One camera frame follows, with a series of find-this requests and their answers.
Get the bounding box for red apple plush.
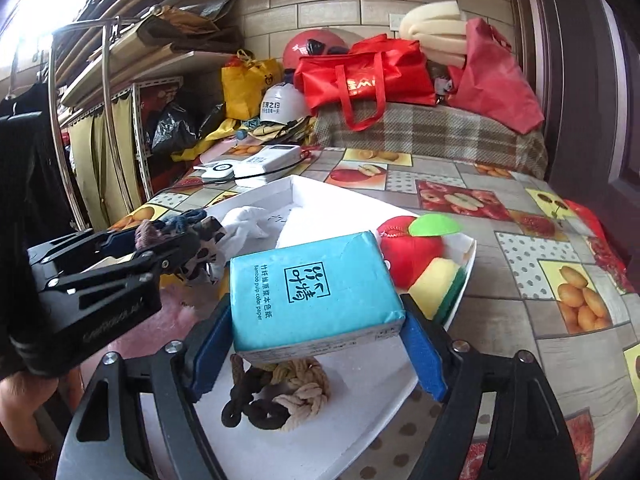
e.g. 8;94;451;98
375;214;465;291

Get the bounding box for person's left hand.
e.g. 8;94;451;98
0;374;53;441

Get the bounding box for dark hanging clothes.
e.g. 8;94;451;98
0;82;76;261

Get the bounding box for red tote bag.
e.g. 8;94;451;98
292;34;437;132

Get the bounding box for braided rope knot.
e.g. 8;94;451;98
220;352;331;433

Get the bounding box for plaid blanket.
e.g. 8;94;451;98
312;100;548;178

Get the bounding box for yellow green sponge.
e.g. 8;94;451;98
407;257;468;323

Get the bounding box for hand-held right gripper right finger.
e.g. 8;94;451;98
400;294;568;480

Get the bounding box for dark red cloth bag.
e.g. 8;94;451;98
447;17;546;136

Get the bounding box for beige curtain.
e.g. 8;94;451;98
67;92;146;231

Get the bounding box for black plastic bag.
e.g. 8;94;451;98
150;102;226;156

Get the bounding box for white helmet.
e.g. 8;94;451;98
259;82;312;123

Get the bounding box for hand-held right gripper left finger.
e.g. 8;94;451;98
55;295;236;480

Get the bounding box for cream foam roll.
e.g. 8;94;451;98
400;0;468;68

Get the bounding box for blue scrunchie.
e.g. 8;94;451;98
162;210;208;233

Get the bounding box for chrome clothes rack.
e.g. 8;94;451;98
5;17;151;233

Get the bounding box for spotted fabric scrunchie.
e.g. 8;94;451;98
175;217;228;286

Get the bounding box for small white power bank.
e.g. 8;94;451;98
200;160;236;184

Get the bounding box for wooden shelf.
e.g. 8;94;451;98
52;0;243;108

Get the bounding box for red gift bag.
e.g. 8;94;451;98
565;199;608;243

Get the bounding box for red helmet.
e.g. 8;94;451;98
282;27;351;68

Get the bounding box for white tray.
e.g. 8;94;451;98
82;175;478;480

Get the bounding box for yellow shopping bag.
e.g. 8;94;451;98
221;50;283;121

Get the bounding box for large white power bank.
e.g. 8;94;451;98
235;144;303;178

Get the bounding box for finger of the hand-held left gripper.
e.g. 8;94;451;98
50;234;201;296
27;230;138;273

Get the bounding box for white sock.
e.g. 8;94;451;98
220;205;273;261

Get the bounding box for fruit print tablecloth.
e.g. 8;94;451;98
107;145;640;480

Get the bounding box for yellow patterned cloth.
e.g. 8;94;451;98
172;117;316;161

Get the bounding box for blue tissue pack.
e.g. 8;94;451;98
227;230;407;366

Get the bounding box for brown knit scrunchie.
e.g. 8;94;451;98
134;219;166;253

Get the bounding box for pink fluffy plush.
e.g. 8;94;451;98
90;285;223;361

